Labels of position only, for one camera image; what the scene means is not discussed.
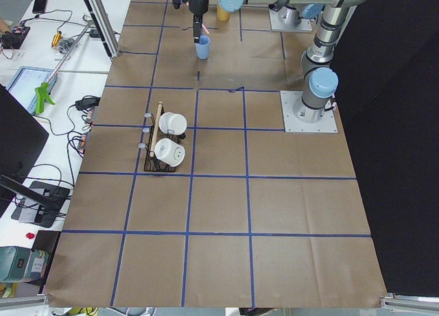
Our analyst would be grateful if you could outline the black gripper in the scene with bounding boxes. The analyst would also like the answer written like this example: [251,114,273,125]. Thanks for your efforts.
[172,0,203,43]

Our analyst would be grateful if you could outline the light blue plastic cup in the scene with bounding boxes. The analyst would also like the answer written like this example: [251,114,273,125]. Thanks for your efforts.
[195,35,211,60]

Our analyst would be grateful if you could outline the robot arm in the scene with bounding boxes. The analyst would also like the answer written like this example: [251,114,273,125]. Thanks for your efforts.
[217,0,367,123]
[172,0,209,43]

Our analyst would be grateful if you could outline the white cup on rack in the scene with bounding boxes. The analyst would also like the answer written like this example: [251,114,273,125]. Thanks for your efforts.
[158,112,187,135]

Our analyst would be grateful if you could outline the white smiley face cup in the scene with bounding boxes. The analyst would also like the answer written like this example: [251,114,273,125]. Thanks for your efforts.
[155,138,185,167]

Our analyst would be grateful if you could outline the bamboo cylinder holder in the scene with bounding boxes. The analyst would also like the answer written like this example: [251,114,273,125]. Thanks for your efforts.
[217,3,230,22]

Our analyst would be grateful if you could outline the black power adapter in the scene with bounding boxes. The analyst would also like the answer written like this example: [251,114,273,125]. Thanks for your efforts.
[75,95,101,110]

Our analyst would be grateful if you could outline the black smartphone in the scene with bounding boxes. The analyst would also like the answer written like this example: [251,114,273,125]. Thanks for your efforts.
[32,0,48,14]

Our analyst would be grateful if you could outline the green plastic clamp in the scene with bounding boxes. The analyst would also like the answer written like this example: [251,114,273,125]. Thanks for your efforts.
[34,82,55,115]

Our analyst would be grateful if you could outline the tablet with blue case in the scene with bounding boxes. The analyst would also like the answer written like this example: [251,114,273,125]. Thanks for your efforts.
[6,66,58,115]

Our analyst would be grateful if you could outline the black monitor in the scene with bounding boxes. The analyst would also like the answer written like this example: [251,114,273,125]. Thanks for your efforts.
[1,86,70,228]

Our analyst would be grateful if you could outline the green device box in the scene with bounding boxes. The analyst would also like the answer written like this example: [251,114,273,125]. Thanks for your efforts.
[1,246,49,282]

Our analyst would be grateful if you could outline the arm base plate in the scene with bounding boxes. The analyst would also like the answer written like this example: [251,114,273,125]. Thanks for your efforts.
[280,90,337,134]
[269,7,313,34]

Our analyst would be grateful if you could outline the wooden rack handle rod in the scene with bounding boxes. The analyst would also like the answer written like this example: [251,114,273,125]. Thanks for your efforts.
[150,101,163,158]

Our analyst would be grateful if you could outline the aluminium frame post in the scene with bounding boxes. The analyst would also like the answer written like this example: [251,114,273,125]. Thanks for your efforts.
[83,0,119,58]

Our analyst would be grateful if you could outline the yellow handled tool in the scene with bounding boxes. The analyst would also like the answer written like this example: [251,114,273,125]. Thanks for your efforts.
[51,30,62,47]

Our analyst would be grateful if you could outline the black wire cup rack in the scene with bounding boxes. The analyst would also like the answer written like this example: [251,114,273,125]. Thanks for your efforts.
[139,108,187,173]

